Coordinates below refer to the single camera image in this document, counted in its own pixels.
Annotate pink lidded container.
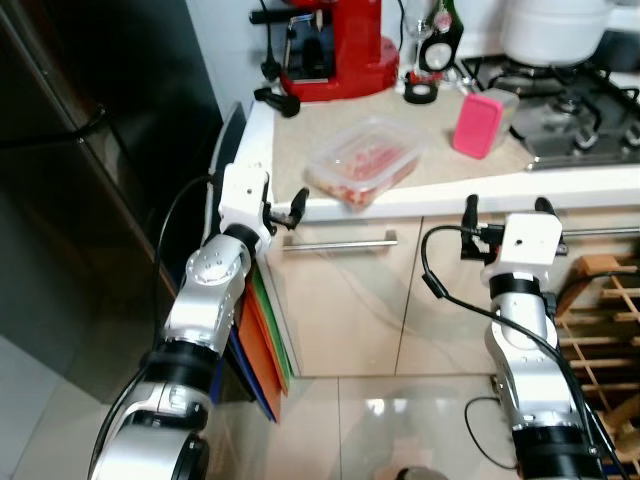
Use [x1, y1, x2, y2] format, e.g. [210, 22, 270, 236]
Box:
[452, 88, 521, 161]

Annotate tall dark fridge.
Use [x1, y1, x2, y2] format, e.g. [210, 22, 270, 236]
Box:
[0, 0, 223, 401]

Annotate wooden slatted rack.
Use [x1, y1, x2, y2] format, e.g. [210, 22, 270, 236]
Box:
[553, 253, 640, 476]

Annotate clear container with red food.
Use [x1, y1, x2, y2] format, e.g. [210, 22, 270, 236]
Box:
[304, 117, 424, 212]

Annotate steel gas hob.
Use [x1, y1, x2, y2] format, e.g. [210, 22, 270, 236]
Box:
[462, 55, 640, 169]

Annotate black portafilter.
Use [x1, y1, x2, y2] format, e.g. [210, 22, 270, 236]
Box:
[254, 85, 301, 119]

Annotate beige kitchen cabinet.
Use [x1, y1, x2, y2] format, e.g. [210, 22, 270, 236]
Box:
[255, 215, 640, 379]

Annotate black tape roll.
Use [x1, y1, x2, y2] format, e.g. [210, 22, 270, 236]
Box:
[403, 80, 439, 105]

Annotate green board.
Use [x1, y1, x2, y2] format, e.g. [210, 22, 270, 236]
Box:
[250, 265, 294, 396]

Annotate blue board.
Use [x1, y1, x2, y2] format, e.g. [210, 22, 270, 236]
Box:
[212, 320, 281, 423]

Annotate black and white kitchen timer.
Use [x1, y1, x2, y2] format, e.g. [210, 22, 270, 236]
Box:
[418, 14, 464, 73]

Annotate red coffee machine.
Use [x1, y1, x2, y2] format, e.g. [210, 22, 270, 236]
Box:
[250, 0, 401, 103]

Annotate white cooking pot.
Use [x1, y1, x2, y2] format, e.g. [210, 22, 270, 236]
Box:
[500, 0, 613, 69]

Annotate clear wine glass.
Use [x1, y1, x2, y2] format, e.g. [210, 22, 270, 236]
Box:
[400, 0, 433, 83]

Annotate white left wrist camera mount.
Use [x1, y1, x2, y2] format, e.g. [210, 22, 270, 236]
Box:
[217, 163, 273, 239]

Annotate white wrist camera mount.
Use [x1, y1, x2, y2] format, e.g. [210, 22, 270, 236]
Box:
[482, 213, 563, 291]
[217, 163, 273, 239]

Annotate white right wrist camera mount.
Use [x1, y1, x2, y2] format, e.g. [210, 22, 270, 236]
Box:
[482, 213, 563, 291]

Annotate short metal drawer handle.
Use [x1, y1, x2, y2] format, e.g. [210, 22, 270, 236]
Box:
[283, 232, 399, 251]

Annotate long metal drawer handle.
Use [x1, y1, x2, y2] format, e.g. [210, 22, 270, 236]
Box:
[560, 227, 640, 241]

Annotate black power cable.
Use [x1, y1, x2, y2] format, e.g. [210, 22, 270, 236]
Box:
[463, 395, 521, 471]

